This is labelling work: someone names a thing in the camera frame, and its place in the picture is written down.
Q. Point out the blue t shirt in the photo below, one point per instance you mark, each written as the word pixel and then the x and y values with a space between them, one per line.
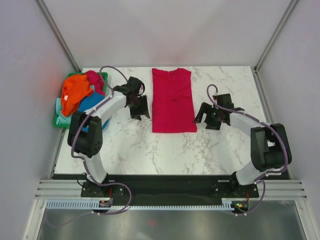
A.
pixel 90 101

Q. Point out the left aluminium corner post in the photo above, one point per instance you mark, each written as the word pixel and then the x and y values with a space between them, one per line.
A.
pixel 57 34

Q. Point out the white slotted cable duct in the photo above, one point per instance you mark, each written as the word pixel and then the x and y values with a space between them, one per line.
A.
pixel 99 205

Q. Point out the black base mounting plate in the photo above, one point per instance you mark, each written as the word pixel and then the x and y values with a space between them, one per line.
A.
pixel 168 189

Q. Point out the orange t shirt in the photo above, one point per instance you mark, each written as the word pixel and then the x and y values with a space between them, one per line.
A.
pixel 74 89

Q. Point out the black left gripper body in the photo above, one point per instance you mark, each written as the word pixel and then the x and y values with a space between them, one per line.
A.
pixel 134 102

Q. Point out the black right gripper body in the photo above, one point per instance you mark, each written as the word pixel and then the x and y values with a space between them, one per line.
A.
pixel 213 119

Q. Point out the light teal t shirt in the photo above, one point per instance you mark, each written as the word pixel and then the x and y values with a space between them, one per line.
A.
pixel 61 120

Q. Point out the right aluminium corner post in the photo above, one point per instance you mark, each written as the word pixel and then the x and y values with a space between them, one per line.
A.
pixel 275 34

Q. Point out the green plastic basket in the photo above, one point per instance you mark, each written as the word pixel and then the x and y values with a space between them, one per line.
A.
pixel 104 77

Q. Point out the right side aluminium rail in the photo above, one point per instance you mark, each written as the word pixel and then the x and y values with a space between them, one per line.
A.
pixel 269 118

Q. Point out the magenta t shirt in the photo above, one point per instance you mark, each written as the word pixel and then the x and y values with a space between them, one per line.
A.
pixel 172 102
pixel 96 81

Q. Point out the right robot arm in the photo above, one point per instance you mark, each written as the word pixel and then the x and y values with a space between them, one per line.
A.
pixel 270 152

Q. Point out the aluminium corner post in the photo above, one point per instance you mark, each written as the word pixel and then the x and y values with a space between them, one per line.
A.
pixel 275 34
pixel 57 34

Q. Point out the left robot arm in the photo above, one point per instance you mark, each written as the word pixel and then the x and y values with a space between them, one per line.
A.
pixel 85 135

